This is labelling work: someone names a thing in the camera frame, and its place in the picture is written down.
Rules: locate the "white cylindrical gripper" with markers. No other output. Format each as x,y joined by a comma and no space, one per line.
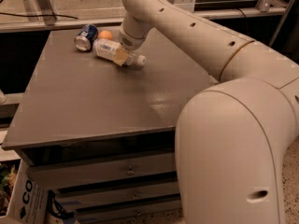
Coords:
130,43

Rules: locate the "clear plastic water bottle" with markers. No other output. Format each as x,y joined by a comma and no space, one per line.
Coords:
105,48

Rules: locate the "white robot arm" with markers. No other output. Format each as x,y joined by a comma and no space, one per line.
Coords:
230,138

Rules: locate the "blue pepsi can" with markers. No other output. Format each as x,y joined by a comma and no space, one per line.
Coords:
85,38

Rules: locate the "orange fruit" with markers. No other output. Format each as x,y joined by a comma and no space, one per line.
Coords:
106,35

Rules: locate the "grey drawer cabinet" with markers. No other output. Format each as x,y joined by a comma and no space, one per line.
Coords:
79,109

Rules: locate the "top grey drawer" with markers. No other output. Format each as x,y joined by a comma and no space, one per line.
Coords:
71,175

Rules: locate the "grey drawer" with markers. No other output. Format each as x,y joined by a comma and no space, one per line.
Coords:
133,192
136,210
71,175

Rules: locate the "middle grey drawer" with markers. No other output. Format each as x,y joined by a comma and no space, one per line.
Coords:
133,192

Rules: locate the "bottom grey drawer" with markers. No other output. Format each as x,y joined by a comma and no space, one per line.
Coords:
136,210

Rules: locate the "white cardboard box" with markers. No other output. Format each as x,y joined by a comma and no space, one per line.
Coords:
28,201

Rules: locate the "metal frame rail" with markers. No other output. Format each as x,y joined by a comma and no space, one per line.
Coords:
74,24

